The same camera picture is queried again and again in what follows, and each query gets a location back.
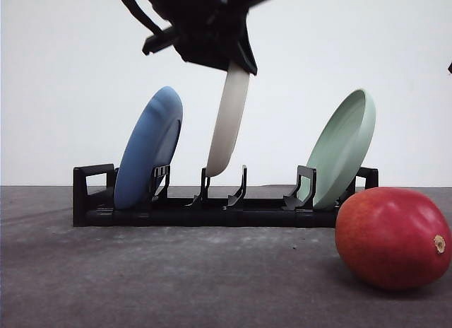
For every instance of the black dish rack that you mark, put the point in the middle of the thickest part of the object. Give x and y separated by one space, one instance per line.
94 205

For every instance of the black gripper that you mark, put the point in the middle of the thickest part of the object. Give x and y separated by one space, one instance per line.
205 32

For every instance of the green plate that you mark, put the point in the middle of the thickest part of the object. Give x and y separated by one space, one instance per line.
341 150

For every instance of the red mango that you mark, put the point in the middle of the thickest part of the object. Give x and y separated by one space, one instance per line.
393 237

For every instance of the white plate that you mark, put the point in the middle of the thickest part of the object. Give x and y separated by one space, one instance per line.
228 117

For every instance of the black cable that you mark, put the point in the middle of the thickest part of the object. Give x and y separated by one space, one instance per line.
141 16

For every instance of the blue plate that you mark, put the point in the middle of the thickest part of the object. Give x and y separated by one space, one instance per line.
150 142

